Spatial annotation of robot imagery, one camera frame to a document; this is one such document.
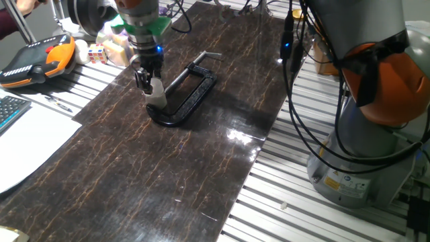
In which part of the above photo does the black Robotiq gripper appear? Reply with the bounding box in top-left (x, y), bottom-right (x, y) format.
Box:
top-left (132, 46), bottom-right (165, 95)

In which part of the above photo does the maroon sleeved forearm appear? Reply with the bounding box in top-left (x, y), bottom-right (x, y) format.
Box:
top-left (0, 8), bottom-right (30, 40)

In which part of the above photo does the white plastic jar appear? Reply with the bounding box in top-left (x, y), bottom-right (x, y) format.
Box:
top-left (144, 91), bottom-right (169, 110)

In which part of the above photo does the person's bare hand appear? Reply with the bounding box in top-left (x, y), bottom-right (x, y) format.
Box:
top-left (14, 0), bottom-right (46, 15)

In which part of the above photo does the black metal C-clamp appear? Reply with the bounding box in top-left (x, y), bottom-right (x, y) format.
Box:
top-left (145, 50), bottom-right (223, 128)

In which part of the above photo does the Rubik's cube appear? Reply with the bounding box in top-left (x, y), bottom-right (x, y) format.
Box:
top-left (87, 43), bottom-right (109, 65)

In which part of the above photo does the white soft rounded toy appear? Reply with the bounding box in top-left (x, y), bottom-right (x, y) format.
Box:
top-left (74, 39), bottom-right (91, 66)

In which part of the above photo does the black round spool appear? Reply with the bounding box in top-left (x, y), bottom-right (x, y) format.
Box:
top-left (67, 0), bottom-right (118, 38)

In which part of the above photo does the dark pen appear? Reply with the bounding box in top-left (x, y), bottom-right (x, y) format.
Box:
top-left (44, 95), bottom-right (73, 113)

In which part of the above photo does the dark marble pattern mat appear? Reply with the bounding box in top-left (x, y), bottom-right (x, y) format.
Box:
top-left (0, 0), bottom-right (305, 242)

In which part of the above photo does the orange black teach pendant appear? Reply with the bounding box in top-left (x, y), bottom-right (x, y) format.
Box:
top-left (0, 33), bottom-right (77, 89)

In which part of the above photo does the large white paper sheet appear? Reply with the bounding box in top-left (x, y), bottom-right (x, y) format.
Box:
top-left (0, 87), bottom-right (83, 195)

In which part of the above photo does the black computer keyboard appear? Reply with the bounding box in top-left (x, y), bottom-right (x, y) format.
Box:
top-left (0, 95), bottom-right (32, 134)

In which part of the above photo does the cardboard box with inserts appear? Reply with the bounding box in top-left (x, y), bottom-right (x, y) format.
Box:
top-left (312, 39), bottom-right (340, 77)

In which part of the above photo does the green printed camera mount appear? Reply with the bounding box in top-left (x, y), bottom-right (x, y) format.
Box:
top-left (110, 15), bottom-right (173, 37)

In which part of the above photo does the slim metal stand post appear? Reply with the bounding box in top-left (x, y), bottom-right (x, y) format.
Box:
top-left (255, 0), bottom-right (269, 16)

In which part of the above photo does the aluminium frame post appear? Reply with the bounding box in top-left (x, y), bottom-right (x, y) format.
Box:
top-left (2, 0), bottom-right (37, 45)

